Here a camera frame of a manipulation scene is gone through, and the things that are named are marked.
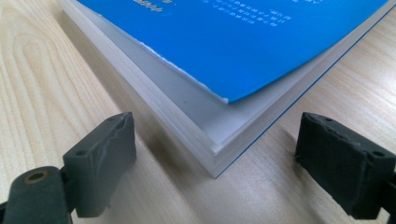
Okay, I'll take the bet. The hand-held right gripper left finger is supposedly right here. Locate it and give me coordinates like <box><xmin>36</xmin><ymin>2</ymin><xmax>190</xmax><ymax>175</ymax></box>
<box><xmin>62</xmin><ymin>111</ymin><xmax>137</xmax><ymax>218</ymax></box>

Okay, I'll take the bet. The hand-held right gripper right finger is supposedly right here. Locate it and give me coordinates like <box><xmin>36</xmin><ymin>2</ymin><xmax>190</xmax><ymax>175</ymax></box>
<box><xmin>294</xmin><ymin>112</ymin><xmax>396</xmax><ymax>220</ymax></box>

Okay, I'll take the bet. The blue book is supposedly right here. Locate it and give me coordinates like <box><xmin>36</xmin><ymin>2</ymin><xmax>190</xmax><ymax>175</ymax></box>
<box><xmin>59</xmin><ymin>0</ymin><xmax>396</xmax><ymax>179</ymax></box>

